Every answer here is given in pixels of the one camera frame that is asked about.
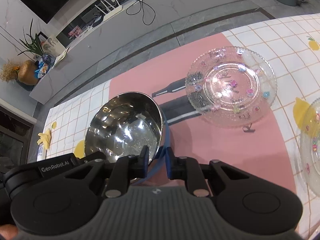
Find blue steel bowl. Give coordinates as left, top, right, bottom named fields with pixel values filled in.
left=84, top=92, right=170, bottom=179

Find clear glass plate with flowers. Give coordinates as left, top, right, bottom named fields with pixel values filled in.
left=185, top=46, right=277, bottom=128

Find white blue box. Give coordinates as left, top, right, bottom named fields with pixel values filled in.
left=37, top=144, right=47, bottom=161

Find yellow banana toy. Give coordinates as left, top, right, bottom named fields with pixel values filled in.
left=37, top=129, right=52, bottom=150

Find pink restaurant placemat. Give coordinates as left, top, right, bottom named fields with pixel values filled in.
left=104, top=33, right=296, bottom=192

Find gold vase dried flowers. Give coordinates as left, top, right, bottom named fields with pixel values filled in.
left=1, top=60, right=39, bottom=86

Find blue snack bags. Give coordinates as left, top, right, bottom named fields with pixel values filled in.
left=34, top=53, right=56, bottom=79

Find green potted plant white pot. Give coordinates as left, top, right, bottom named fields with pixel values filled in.
left=18, top=20, right=65, bottom=58

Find white wifi router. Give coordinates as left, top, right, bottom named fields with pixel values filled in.
left=94, top=0, right=123, bottom=22

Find lemon grid tablecloth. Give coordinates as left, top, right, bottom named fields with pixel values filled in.
left=45, top=14, right=319, bottom=239

